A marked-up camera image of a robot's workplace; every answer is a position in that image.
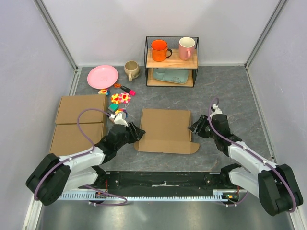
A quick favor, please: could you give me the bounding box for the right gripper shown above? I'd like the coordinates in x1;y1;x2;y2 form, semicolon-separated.
187;114;219;139

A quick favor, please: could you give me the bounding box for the brown cardboard box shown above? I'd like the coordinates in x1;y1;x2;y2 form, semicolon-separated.
134;108;200;155

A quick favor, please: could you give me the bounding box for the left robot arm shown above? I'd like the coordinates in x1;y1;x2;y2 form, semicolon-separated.
25;122;146;206

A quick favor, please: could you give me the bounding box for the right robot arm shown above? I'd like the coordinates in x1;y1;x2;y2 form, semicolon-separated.
189;114;304;216

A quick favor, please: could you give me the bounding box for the folded flat cardboard box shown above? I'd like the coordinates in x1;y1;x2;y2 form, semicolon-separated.
49;94;108;156

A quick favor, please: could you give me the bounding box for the rainbow petal smiley toy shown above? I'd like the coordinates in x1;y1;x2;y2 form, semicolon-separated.
115;109;128;115

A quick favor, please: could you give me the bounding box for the teal block toy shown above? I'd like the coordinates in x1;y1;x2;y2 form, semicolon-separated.
108;103;118;113

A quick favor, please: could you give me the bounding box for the pink petal smiley toy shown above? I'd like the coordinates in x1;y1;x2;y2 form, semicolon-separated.
119;93;131;104

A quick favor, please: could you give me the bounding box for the sunflower toy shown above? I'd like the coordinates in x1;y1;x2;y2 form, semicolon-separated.
111;93;120;104

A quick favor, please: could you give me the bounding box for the pink highlighter marker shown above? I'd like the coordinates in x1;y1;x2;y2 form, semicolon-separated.
121;85;136;96

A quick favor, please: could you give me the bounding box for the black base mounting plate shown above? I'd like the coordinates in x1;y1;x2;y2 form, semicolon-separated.
91;171;237;191

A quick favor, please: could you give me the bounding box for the yellow red smiley toy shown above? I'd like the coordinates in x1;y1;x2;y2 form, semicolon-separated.
98;89;110;95

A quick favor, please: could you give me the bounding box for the green ceramic tray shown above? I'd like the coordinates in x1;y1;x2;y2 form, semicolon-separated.
153;69;189;84

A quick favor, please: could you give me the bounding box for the beige ceramic mug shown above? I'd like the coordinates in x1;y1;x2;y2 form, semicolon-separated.
124;61;140;82

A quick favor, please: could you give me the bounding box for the pink plastic plate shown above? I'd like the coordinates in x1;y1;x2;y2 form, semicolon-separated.
87;65;118;90

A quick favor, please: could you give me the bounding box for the pink ceramic mug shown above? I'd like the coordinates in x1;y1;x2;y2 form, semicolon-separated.
179;37;196;60

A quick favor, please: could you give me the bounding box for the orange enamel mug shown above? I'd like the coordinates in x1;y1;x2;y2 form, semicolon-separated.
151;39;173;62

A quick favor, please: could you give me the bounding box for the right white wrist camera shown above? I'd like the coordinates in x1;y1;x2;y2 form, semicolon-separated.
210;103;223;118

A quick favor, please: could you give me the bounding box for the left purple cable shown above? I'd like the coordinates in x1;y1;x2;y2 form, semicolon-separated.
33;108;113;201

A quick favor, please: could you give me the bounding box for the black wire shelf rack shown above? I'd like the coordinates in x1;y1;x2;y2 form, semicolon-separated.
144;36;199;88

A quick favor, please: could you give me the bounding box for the grey slotted cable duct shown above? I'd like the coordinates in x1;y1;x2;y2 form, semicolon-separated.
58;189;228;202

